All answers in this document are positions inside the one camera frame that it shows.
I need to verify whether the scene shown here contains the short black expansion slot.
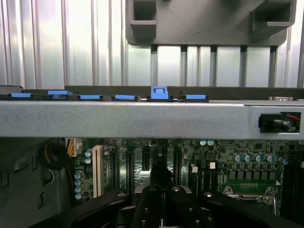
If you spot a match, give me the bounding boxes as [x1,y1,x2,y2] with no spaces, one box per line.
[142,147,152,172]

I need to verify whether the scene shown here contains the white expansion slot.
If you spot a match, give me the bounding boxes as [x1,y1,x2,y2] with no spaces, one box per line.
[92,144,104,200]

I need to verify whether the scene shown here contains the green motherboard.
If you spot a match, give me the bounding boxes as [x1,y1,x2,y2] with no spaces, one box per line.
[63,137,304,214]

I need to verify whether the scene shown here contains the CPU socket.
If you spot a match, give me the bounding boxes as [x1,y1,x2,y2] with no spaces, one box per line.
[222,186,278,209]

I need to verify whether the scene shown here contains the grey parts rack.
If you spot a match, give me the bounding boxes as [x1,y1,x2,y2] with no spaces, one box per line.
[125,0,297,48]

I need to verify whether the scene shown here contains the white power connector yellow wires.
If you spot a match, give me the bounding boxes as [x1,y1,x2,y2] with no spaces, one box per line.
[66,138,83,158]

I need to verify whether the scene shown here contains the black sleeved cable bundle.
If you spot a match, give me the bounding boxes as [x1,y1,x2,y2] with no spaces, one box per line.
[39,140,73,176]

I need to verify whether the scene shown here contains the black intrusion switch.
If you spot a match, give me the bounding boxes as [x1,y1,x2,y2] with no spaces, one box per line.
[258,113,302,134]

